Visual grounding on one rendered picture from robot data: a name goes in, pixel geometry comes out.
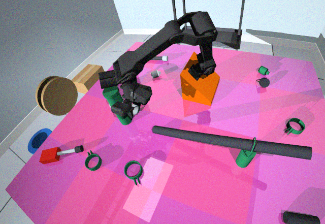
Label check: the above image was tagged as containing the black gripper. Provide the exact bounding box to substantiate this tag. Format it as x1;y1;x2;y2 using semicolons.
111;82;147;119

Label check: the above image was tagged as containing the dark green ring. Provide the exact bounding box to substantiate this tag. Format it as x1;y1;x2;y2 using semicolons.
285;118;305;135
85;150;102;171
124;161;143;185

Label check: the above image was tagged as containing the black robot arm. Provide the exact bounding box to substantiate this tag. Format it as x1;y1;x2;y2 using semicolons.
98;11;218;105

